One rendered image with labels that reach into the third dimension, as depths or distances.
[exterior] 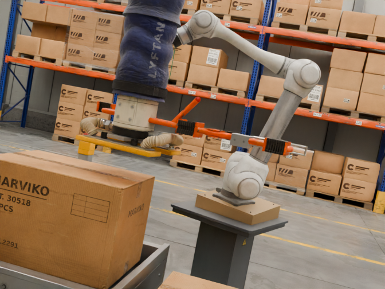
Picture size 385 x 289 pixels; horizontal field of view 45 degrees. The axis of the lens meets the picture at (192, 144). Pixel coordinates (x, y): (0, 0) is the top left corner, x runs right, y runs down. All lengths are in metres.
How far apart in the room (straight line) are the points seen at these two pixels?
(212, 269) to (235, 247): 0.19
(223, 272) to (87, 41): 8.01
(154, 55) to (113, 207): 0.60
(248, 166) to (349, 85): 6.84
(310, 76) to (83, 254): 1.28
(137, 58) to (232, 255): 1.21
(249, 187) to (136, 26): 0.94
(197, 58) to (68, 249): 7.66
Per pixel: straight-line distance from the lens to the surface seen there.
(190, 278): 2.11
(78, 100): 10.08
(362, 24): 9.17
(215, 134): 1.73
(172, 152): 1.90
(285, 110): 2.29
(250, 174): 2.26
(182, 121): 1.76
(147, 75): 1.80
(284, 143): 1.66
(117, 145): 1.78
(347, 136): 10.28
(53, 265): 1.91
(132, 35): 1.84
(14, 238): 1.97
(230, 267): 2.53
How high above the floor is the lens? 1.30
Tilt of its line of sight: 5 degrees down
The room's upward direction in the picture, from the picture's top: 11 degrees clockwise
